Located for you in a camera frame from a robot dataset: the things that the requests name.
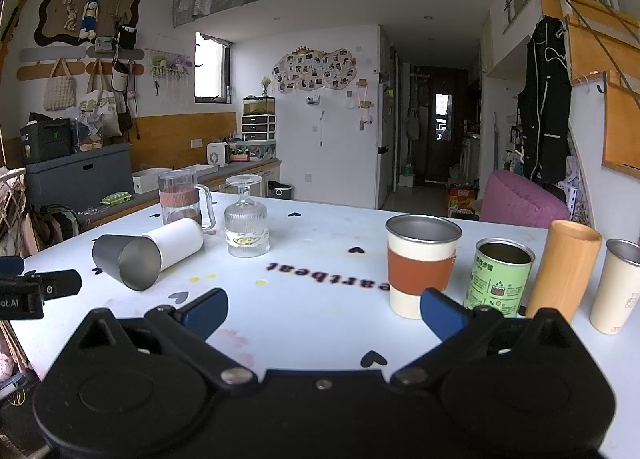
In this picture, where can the ribbed glass goblet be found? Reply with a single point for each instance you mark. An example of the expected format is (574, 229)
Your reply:
(246, 226)

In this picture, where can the white small appliance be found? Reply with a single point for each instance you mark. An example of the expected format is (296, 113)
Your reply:
(217, 153)

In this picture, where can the white tray box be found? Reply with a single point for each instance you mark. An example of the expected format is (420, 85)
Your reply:
(150, 180)

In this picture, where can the small fish tank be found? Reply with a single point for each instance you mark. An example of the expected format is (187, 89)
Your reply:
(259, 105)

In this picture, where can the white cup orange sleeve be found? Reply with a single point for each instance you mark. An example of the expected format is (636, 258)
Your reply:
(420, 269)

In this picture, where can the small plastic drawer unit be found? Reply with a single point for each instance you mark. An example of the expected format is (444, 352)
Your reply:
(259, 128)

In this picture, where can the green wet wipes pack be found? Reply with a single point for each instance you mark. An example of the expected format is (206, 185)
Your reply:
(117, 197)

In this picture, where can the cream steel cup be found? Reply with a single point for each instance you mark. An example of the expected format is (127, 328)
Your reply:
(617, 289)

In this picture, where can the grey storage box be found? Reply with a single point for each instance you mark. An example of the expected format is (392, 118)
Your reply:
(75, 176)

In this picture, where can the printed canvas tote bag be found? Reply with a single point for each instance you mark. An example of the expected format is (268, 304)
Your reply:
(102, 111)

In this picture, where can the grey and white steel cup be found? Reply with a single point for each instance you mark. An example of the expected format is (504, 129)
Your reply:
(150, 251)

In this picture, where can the bamboo cup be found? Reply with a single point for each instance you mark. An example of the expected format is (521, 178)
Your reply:
(565, 269)

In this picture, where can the black hanging garment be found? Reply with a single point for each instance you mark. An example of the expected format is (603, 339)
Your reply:
(545, 104)

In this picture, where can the pink armchair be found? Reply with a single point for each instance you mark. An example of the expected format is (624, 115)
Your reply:
(520, 201)

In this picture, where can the glass pitcher with brown sleeve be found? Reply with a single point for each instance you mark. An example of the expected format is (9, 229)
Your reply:
(179, 198)

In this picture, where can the cloud-shaped photo board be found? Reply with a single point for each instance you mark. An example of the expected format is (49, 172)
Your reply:
(315, 70)

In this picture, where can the brown wall board with dolls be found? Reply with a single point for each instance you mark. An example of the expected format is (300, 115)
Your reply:
(55, 14)

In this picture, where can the green tin can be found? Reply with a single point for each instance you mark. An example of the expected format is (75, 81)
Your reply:
(495, 281)

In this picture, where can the wooden staircase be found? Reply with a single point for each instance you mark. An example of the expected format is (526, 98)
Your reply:
(595, 54)

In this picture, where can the black trash bin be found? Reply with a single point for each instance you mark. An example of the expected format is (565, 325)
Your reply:
(280, 190)

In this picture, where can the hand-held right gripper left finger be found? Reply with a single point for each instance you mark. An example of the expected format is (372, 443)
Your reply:
(206, 313)

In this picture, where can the white knitted tote bag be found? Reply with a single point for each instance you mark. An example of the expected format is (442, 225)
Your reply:
(60, 91)

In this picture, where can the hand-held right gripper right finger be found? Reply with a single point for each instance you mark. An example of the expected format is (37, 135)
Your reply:
(442, 315)

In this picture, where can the orange cardboard box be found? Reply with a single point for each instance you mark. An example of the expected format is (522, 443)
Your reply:
(461, 199)

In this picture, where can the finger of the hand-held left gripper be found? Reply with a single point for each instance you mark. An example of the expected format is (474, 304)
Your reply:
(10, 265)
(55, 285)

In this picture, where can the window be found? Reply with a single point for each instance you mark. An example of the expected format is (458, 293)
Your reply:
(207, 69)

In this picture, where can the dark door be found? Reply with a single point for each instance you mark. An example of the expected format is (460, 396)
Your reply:
(445, 139)

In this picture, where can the refrigerator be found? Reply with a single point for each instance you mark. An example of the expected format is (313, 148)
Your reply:
(386, 139)

